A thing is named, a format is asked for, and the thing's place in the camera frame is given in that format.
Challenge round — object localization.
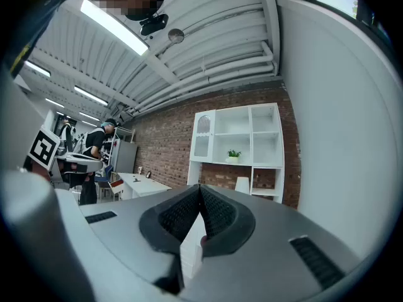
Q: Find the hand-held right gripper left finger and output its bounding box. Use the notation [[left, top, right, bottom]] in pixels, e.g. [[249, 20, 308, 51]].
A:
[[58, 183, 202, 302]]

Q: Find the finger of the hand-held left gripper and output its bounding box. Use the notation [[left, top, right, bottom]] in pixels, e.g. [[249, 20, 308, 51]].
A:
[[61, 153, 105, 173]]

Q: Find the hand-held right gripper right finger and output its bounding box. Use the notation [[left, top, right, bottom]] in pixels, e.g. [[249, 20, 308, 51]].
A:
[[185, 183, 363, 302]]

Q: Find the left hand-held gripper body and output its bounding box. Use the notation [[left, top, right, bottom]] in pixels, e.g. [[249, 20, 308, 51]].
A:
[[27, 126, 95, 189]]

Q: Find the white shelf cabinet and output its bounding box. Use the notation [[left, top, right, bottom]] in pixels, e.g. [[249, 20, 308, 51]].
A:
[[187, 102, 286, 204]]

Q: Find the person's left forearm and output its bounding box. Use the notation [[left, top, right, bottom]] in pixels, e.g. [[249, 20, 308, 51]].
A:
[[31, 160, 52, 182]]

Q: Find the white desk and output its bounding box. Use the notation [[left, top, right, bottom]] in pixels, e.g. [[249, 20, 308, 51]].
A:
[[179, 214, 206, 279]]

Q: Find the blue chair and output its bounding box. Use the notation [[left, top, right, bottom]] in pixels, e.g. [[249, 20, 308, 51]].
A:
[[94, 164, 114, 184]]

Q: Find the red and white box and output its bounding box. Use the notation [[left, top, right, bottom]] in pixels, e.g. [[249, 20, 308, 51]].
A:
[[108, 178, 124, 201]]

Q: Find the grey metal cabinet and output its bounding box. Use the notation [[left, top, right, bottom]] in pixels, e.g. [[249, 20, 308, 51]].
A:
[[110, 138, 139, 174]]

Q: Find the plain white table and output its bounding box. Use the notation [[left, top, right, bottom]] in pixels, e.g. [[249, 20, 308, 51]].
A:
[[116, 172, 173, 201]]

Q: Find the white shade table lamp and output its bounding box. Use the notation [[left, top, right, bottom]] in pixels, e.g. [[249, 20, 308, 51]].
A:
[[234, 176, 251, 195]]

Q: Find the potted plant in cream pot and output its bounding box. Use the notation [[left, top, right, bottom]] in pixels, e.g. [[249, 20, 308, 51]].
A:
[[226, 148, 242, 165]]

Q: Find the white ribbed glass cabinet door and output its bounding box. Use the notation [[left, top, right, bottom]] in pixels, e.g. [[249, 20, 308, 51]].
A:
[[190, 109, 217, 162]]

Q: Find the person's black shirt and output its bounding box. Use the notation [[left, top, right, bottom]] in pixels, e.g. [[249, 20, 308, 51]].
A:
[[0, 0, 92, 80]]

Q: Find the round ceiling sensor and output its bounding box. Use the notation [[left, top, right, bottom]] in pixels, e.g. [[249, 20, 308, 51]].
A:
[[167, 28, 185, 45]]

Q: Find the bundle of white ceiling pipes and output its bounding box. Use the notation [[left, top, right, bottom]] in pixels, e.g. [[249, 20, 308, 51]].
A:
[[125, 41, 280, 116]]

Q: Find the black head-worn camera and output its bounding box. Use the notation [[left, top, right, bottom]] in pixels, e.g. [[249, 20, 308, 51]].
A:
[[139, 13, 169, 36]]

